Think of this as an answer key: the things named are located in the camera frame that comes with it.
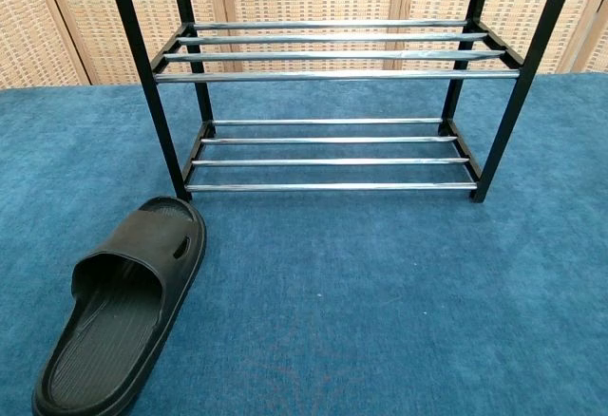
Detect blue carpet table cover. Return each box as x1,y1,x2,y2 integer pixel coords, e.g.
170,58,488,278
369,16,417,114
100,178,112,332
0,72,608,416

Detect black shoe rack chrome bars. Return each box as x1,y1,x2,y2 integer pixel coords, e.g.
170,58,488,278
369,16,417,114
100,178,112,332
102,0,583,206

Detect black shoe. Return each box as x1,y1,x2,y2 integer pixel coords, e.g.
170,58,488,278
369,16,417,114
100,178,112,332
31,196,208,416

